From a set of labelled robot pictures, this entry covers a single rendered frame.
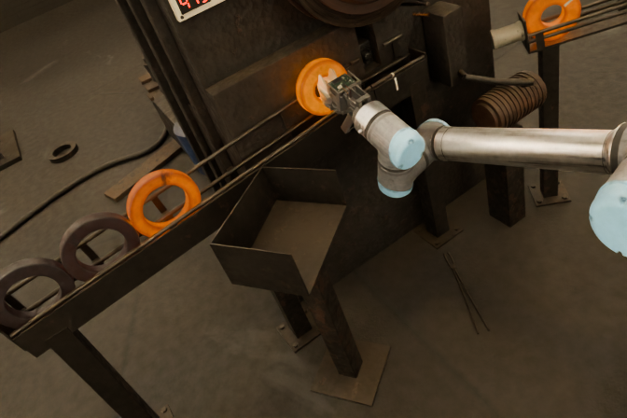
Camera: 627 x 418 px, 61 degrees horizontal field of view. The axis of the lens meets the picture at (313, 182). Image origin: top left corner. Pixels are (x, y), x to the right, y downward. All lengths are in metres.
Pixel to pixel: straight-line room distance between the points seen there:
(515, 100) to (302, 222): 0.78
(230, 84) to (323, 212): 0.41
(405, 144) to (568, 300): 0.84
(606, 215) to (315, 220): 0.64
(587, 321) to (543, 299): 0.14
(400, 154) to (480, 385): 0.75
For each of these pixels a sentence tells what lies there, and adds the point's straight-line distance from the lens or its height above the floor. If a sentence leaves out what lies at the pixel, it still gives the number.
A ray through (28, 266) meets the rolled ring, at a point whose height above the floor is 0.75.
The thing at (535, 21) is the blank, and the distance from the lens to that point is 1.73.
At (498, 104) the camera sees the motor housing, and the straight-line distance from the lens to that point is 1.69.
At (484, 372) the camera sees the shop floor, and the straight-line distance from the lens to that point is 1.68.
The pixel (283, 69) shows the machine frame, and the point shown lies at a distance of 1.46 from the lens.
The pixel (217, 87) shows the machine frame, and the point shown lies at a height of 0.87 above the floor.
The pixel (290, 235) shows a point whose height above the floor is 0.60.
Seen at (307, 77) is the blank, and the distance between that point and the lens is 1.42.
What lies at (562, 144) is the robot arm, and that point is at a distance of 1.17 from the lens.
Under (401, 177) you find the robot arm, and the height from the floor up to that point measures 0.63.
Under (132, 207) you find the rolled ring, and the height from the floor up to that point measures 0.75.
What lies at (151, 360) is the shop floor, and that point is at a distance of 2.06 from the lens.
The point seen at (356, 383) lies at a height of 0.01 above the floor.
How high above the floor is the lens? 1.45
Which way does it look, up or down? 37 degrees down
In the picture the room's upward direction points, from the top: 20 degrees counter-clockwise
